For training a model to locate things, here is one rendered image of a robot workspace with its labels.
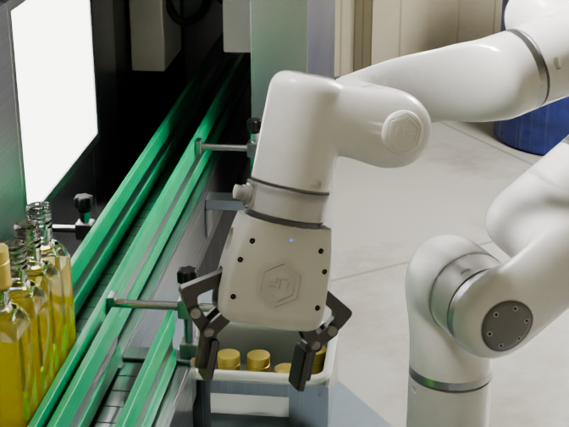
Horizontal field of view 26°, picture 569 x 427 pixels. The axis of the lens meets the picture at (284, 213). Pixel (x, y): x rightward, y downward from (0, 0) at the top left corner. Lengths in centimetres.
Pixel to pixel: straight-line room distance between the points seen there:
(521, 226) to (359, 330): 234
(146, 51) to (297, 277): 146
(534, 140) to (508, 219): 378
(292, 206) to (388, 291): 277
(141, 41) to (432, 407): 134
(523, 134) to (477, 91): 391
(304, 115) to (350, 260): 299
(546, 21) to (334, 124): 27
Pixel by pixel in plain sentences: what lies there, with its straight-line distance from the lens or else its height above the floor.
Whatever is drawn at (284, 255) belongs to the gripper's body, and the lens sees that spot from 113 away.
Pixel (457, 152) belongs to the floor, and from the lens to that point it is 512.
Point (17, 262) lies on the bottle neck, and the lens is 139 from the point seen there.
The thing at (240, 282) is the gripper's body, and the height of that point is 120.
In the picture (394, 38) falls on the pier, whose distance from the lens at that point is 566.
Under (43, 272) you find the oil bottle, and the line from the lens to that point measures 145.
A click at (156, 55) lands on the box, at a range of 255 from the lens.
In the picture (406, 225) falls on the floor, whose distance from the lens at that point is 437.
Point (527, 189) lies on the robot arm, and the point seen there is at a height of 121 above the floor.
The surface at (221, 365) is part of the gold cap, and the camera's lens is 181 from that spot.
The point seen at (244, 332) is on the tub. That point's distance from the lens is 186.
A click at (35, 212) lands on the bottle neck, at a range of 148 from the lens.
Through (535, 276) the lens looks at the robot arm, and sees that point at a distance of 128.
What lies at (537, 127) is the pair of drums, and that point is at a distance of 510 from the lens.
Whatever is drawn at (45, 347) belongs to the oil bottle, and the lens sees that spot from 144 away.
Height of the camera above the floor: 169
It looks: 22 degrees down
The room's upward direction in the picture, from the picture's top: straight up
